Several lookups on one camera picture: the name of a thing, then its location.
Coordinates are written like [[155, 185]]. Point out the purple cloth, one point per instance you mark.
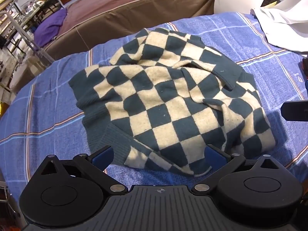
[[48, 28]]

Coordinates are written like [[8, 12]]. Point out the cluttered work table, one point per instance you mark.
[[36, 7]]

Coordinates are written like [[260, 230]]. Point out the brown covered bed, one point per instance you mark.
[[120, 12]]

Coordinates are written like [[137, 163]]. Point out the green and cream checkered sweater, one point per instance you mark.
[[156, 96]]

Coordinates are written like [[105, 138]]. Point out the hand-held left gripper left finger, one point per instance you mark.
[[104, 156]]

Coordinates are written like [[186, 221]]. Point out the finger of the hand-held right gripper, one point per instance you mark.
[[294, 111]]

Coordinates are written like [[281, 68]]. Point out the pale yellow cloth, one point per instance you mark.
[[273, 4]]

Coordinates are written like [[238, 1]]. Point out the white cloth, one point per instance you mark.
[[285, 24]]

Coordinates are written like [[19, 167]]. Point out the blue plaid bed sheet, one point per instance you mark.
[[48, 115]]

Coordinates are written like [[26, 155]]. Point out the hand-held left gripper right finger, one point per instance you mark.
[[213, 156]]

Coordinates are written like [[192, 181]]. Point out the grey metal rail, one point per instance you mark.
[[26, 35]]

